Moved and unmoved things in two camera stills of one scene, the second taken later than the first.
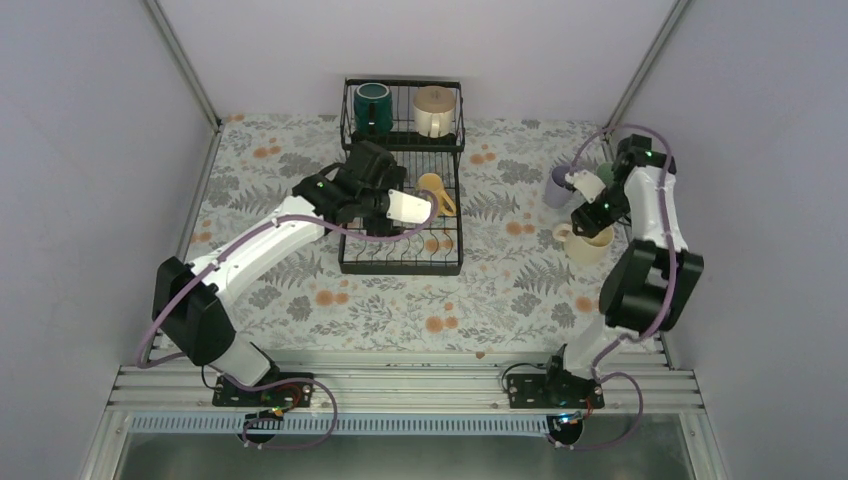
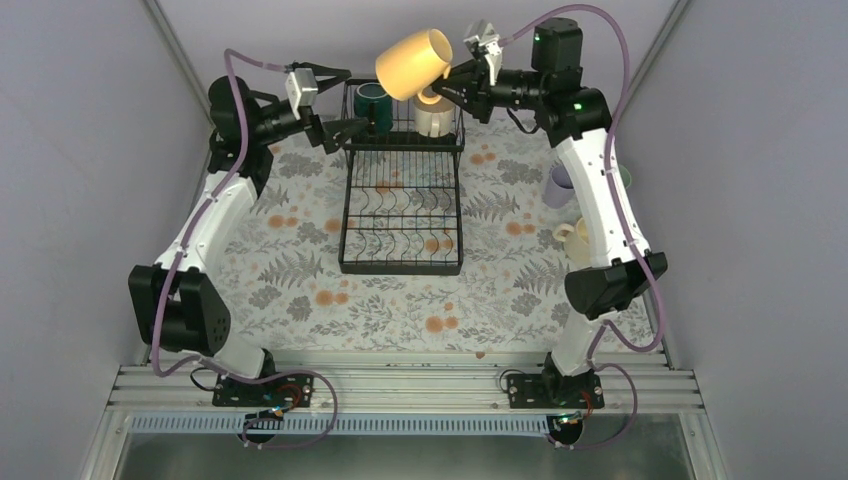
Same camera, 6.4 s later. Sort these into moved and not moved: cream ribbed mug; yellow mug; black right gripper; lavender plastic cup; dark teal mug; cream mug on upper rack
Moved: black right gripper; yellow mug
Not moved: cream ribbed mug; lavender plastic cup; dark teal mug; cream mug on upper rack
